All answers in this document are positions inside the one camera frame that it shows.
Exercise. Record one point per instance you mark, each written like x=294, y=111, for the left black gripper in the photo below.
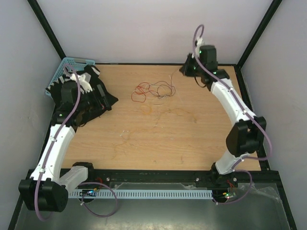
x=106, y=100

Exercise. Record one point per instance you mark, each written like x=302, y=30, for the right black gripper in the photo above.
x=185, y=69

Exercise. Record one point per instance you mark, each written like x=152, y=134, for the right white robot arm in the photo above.
x=246, y=135

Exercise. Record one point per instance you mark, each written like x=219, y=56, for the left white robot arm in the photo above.
x=46, y=189

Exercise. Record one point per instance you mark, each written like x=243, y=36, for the white zip tie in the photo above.
x=171, y=82

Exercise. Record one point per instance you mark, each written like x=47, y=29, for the striped black white cloth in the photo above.
x=69, y=75

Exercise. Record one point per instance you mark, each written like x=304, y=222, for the blue plastic basket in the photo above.
x=77, y=63

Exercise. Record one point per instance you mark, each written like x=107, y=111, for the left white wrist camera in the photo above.
x=84, y=81

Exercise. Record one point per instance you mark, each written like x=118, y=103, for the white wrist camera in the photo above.
x=84, y=81
x=199, y=42

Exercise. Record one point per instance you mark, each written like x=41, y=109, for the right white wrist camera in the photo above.
x=199, y=42

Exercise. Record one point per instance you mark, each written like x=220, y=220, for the light blue cable duct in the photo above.
x=142, y=194

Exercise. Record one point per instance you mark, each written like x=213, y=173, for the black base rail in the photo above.
x=203, y=179

